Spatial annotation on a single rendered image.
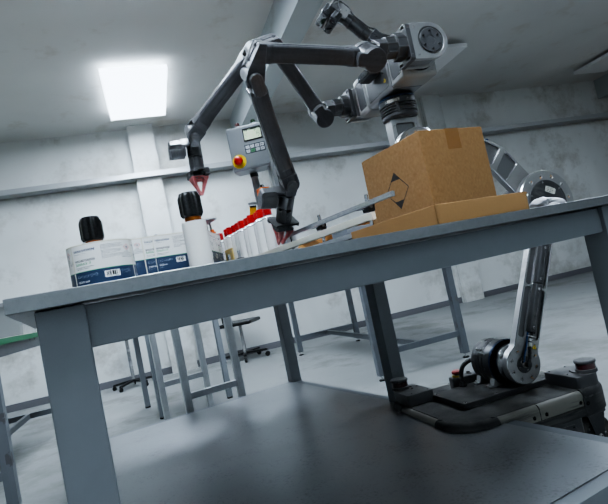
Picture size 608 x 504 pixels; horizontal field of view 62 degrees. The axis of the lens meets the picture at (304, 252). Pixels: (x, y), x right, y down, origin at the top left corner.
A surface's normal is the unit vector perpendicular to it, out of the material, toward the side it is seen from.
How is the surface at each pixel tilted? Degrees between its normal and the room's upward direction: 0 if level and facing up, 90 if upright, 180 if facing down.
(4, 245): 90
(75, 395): 90
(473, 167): 90
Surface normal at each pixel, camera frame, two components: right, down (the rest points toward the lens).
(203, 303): 0.44, -0.14
